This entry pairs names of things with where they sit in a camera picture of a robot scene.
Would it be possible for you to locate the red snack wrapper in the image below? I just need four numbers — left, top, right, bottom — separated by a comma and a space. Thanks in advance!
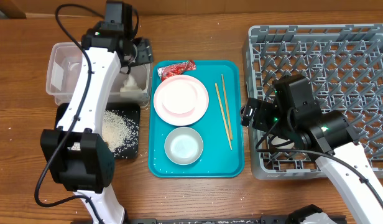
157, 60, 196, 81

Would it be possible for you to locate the white tissue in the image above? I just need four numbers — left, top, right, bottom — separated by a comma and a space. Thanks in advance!
120, 75, 142, 92

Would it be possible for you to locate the white rice pile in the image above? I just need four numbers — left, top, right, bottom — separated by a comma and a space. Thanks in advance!
67, 110, 139, 157

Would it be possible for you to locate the grey small bowl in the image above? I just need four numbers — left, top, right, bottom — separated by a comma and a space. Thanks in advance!
164, 127, 204, 166

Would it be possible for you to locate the white cup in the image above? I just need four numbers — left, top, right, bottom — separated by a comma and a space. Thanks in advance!
269, 136, 295, 149

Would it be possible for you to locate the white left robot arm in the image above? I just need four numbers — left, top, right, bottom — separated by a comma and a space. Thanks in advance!
34, 1, 153, 223

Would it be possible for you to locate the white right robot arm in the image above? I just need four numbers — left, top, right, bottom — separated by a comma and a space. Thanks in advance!
241, 75, 383, 223

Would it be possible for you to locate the grey dishwasher rack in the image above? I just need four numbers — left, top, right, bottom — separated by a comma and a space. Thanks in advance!
242, 24, 383, 179

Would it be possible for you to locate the right wooden chopstick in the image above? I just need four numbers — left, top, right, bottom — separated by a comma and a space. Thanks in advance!
221, 74, 233, 141

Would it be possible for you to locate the wooden chopstick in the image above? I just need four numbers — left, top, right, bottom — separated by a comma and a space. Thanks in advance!
215, 83, 233, 151
221, 74, 233, 141

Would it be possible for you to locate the left wooden chopstick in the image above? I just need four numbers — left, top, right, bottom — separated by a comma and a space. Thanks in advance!
215, 83, 233, 151

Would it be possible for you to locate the pink plate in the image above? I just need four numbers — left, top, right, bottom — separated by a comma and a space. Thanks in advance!
153, 75, 209, 126

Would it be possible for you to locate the teal plastic tray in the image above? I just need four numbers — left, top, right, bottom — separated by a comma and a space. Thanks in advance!
148, 60, 244, 178

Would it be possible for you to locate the clear plastic bin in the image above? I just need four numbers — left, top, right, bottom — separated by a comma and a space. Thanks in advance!
46, 42, 152, 108

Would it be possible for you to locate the black plastic tray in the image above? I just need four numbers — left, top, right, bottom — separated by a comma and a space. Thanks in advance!
55, 103, 141, 161

